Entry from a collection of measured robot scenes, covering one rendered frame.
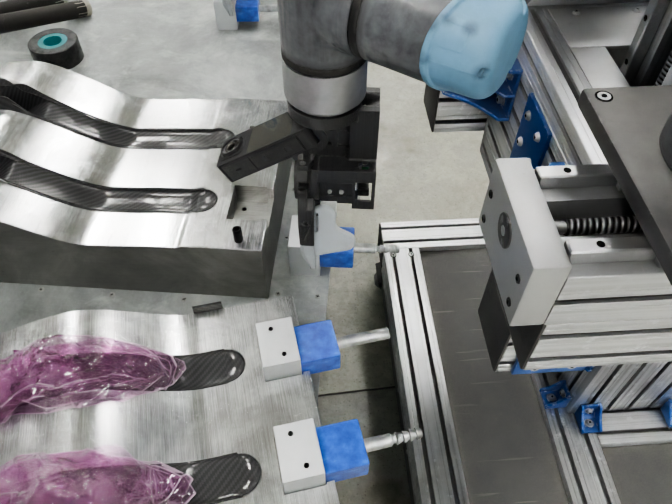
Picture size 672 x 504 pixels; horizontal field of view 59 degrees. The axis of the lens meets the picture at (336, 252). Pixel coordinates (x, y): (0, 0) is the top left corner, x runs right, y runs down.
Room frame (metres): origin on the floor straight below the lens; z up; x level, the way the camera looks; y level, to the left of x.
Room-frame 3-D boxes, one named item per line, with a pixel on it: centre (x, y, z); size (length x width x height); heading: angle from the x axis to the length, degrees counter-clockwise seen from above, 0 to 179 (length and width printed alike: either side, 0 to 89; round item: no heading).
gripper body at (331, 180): (0.45, 0.00, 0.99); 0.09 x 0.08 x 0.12; 87
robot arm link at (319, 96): (0.46, 0.01, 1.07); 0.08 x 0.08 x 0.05
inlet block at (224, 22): (1.01, 0.15, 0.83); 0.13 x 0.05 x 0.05; 91
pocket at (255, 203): (0.47, 0.10, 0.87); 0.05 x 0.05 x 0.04; 86
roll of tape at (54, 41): (0.89, 0.47, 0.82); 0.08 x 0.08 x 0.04
